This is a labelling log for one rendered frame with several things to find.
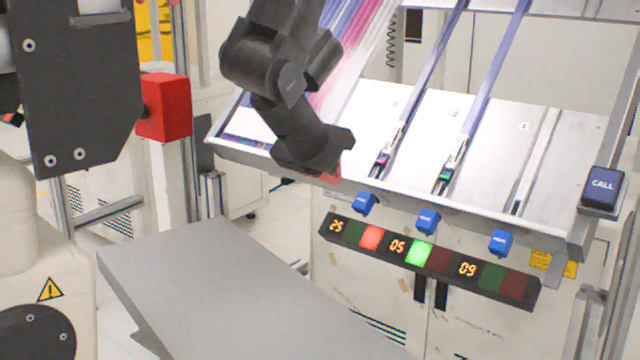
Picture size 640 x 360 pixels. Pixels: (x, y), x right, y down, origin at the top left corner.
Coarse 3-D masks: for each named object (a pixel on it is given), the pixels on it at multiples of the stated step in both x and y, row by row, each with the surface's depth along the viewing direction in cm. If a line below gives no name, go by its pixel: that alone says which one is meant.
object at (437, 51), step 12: (456, 12) 97; (444, 36) 95; (444, 48) 95; (432, 60) 94; (432, 72) 94; (420, 84) 92; (420, 96) 92; (408, 108) 91; (408, 120) 91; (384, 156) 88
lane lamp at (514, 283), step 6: (510, 270) 73; (510, 276) 72; (516, 276) 72; (522, 276) 72; (528, 276) 71; (504, 282) 72; (510, 282) 72; (516, 282) 72; (522, 282) 71; (504, 288) 72; (510, 288) 71; (516, 288) 71; (522, 288) 71; (504, 294) 71; (510, 294) 71; (516, 294) 71; (522, 294) 71
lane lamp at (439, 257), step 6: (432, 252) 79; (438, 252) 78; (444, 252) 78; (450, 252) 78; (432, 258) 78; (438, 258) 78; (444, 258) 78; (426, 264) 78; (432, 264) 78; (438, 264) 77; (444, 264) 77; (438, 270) 77
